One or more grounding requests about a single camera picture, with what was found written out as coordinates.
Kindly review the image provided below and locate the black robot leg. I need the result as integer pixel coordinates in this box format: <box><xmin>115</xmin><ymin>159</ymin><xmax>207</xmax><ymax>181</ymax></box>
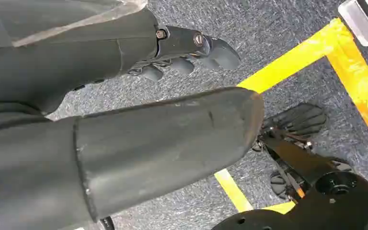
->
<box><xmin>212</xmin><ymin>128</ymin><xmax>368</xmax><ymax>230</ymax></box>

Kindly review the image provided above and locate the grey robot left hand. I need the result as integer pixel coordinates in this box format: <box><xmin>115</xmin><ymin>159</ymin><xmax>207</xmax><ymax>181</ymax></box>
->
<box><xmin>0</xmin><ymin>0</ymin><xmax>265</xmax><ymax>230</ymax></box>

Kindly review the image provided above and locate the yellow floor tape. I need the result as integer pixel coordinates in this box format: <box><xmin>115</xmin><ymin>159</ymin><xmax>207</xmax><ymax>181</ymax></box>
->
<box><xmin>214</xmin><ymin>17</ymin><xmax>368</xmax><ymax>214</ymax></box>

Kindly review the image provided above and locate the black robot foot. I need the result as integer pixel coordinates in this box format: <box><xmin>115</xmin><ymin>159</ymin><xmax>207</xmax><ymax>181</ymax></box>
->
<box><xmin>260</xmin><ymin>102</ymin><xmax>355</xmax><ymax>201</ymax></box>

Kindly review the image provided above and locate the silver floor socket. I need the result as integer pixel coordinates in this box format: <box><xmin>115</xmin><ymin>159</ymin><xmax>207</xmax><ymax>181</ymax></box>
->
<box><xmin>338</xmin><ymin>0</ymin><xmax>368</xmax><ymax>47</ymax></box>

